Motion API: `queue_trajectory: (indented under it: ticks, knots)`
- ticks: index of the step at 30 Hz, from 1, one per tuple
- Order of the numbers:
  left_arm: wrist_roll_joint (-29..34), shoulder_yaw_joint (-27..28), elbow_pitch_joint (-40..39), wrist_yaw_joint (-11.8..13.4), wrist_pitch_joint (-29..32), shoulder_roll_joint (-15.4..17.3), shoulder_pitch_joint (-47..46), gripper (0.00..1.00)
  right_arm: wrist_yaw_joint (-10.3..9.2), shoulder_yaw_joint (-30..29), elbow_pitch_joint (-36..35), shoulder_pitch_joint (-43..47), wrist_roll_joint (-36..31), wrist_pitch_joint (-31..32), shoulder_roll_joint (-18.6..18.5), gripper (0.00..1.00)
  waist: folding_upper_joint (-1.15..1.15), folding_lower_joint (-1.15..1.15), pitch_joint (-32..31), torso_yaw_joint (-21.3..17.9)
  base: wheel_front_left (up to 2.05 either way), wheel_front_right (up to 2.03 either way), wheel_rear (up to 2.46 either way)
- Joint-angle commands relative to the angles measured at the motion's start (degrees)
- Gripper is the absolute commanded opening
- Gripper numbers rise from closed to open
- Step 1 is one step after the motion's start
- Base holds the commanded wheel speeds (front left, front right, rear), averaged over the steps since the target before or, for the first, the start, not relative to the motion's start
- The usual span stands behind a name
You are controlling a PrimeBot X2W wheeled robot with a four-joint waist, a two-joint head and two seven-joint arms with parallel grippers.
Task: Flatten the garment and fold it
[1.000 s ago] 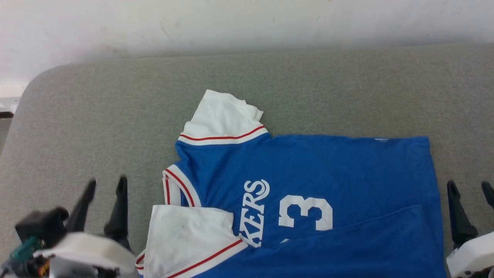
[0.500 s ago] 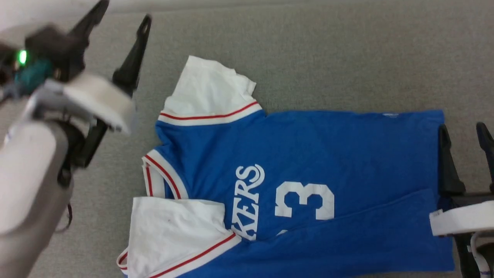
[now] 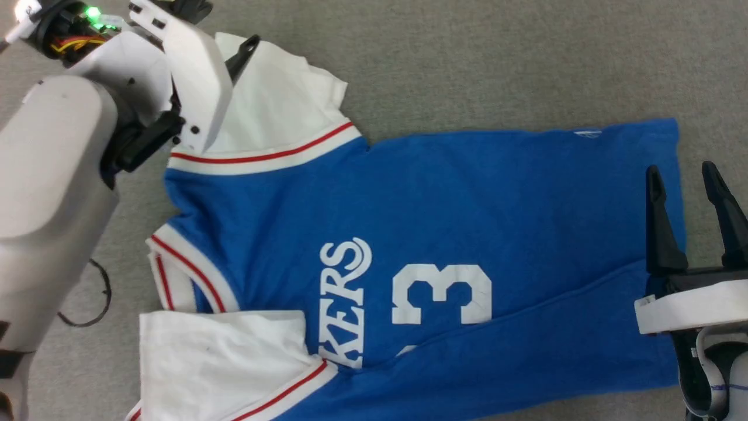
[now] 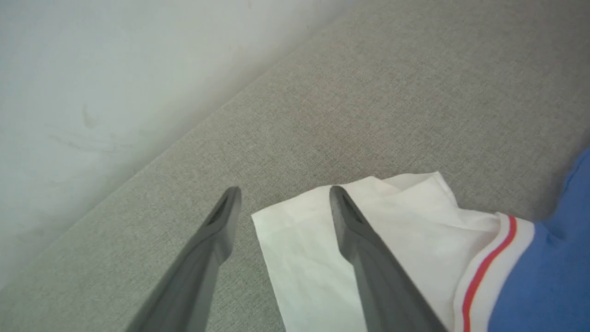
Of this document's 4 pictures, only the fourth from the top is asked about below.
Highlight blue shirt with white sleeves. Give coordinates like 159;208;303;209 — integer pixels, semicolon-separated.
251;148;590;332

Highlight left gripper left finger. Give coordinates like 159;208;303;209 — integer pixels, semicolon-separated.
127;186;243;332

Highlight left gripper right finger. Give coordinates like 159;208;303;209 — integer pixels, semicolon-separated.
329;185;448;332

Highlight grey fabric sofa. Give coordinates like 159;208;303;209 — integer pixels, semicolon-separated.
0;0;590;332

